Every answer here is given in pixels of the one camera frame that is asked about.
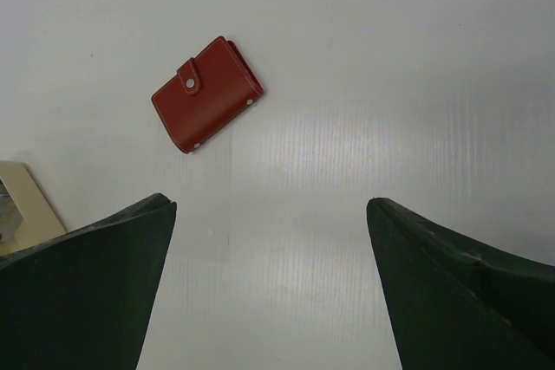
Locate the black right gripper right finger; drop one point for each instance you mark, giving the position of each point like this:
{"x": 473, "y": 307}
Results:
{"x": 455, "y": 302}

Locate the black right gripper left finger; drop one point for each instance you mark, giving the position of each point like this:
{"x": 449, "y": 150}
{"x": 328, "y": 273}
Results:
{"x": 84, "y": 300}

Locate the red leather card holder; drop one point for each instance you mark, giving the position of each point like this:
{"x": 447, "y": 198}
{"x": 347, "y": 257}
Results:
{"x": 206, "y": 93}

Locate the beige oval tray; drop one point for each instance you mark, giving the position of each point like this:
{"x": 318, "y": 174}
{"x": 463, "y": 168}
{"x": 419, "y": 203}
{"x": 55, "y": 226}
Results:
{"x": 31, "y": 220}

